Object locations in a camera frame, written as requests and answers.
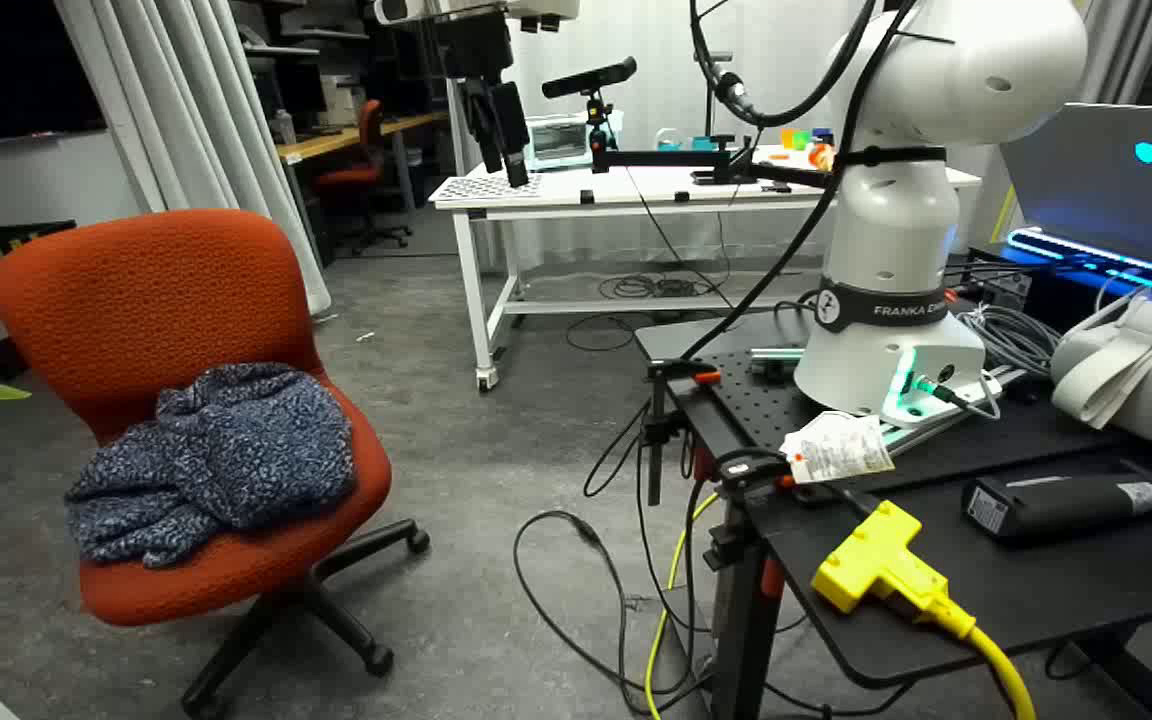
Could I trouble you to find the red office chair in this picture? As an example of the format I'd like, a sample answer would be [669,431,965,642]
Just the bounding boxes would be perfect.
[312,94,415,257]

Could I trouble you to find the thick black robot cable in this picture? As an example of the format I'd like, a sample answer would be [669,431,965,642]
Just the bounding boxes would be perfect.
[652,0,925,391]

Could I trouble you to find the blue knit sweater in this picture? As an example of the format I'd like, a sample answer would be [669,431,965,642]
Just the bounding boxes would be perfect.
[63,360,360,571]

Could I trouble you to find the colourful toy blocks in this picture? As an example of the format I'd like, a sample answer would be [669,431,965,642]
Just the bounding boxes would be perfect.
[750,124,845,181]

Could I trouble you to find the black folding stand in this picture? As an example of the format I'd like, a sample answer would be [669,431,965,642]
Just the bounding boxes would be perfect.
[0,208,79,353]

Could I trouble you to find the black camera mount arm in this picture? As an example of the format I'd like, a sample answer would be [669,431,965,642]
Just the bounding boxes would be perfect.
[582,93,773,186]

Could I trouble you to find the white grey VR headset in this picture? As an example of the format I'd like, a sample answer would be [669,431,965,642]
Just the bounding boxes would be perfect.
[1050,286,1152,457]

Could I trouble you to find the grey cable bundle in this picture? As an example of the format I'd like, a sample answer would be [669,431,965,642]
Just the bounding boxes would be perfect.
[952,299,1072,391]

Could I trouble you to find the orange office chair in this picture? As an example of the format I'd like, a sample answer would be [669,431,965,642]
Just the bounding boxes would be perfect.
[0,208,433,716]

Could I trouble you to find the black metal table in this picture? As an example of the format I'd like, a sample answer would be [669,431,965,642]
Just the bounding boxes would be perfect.
[634,313,1152,720]

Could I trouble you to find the white keyboard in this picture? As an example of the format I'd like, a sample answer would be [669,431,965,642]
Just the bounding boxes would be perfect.
[435,172,515,210]

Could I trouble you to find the black power brick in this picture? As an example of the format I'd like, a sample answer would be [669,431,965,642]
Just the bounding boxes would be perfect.
[958,459,1152,549]

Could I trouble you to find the black floor cable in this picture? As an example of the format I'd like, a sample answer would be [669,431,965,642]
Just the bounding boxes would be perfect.
[507,396,739,720]

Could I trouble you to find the black wall screen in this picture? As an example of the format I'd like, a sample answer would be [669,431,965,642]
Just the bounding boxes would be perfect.
[0,0,111,153]

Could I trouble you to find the white crumpled packet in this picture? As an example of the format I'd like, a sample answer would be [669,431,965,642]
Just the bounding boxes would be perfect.
[777,409,901,488]

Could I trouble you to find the thin yellow cable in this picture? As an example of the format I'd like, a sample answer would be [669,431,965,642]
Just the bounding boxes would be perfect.
[638,483,728,720]

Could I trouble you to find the white curtain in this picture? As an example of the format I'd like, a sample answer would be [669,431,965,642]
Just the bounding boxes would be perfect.
[52,0,338,319]

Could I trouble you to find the black stereo camera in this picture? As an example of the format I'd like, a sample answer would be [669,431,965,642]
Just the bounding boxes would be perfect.
[540,54,640,105]

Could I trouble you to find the white metal table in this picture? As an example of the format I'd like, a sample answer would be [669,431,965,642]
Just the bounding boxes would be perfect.
[430,156,862,396]

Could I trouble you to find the white plastic box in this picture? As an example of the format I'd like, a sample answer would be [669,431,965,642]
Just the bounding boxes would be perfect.
[525,114,595,176]

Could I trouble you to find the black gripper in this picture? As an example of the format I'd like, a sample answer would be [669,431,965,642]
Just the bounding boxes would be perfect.
[435,11,537,193]

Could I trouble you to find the wooden desk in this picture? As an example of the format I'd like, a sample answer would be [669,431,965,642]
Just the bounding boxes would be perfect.
[274,106,453,172]

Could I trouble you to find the black clamp red handle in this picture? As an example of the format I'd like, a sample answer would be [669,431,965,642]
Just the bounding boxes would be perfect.
[640,357,728,511]

